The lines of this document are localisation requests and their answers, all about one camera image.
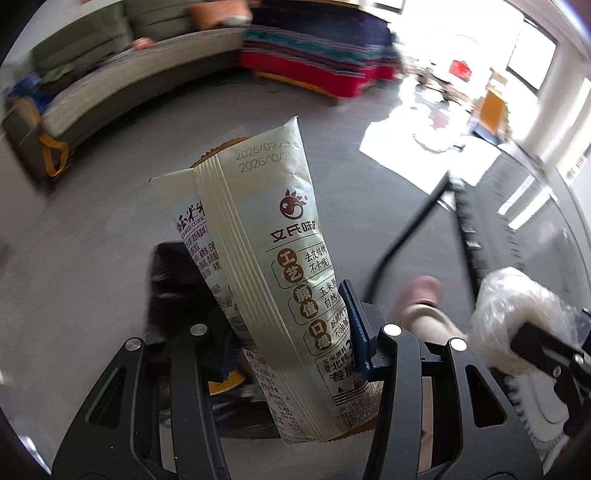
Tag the orange sofa cushion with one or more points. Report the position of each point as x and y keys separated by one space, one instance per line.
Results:
x=209 y=15

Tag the yellow blue toddler slide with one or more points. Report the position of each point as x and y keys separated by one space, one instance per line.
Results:
x=490 y=118

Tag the pink slippered foot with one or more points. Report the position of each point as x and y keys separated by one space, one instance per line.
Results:
x=417 y=311

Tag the clear plastic bag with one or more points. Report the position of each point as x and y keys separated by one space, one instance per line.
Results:
x=507 y=300

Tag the cream corn snack wrapper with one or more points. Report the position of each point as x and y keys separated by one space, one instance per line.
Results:
x=249 y=220

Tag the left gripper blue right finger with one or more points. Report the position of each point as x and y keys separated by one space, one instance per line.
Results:
x=442 y=414

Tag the red baby swing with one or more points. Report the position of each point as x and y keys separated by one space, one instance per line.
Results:
x=461 y=70

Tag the yellow paper cup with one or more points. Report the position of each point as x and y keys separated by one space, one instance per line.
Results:
x=218 y=149

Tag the green sectional sofa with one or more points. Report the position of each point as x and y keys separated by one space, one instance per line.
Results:
x=101 y=66

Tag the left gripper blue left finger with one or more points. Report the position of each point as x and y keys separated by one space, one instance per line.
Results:
x=114 y=434

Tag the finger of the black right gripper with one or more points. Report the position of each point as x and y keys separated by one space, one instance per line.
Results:
x=566 y=364

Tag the table with patterned blanket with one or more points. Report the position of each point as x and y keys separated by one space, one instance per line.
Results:
x=333 y=48

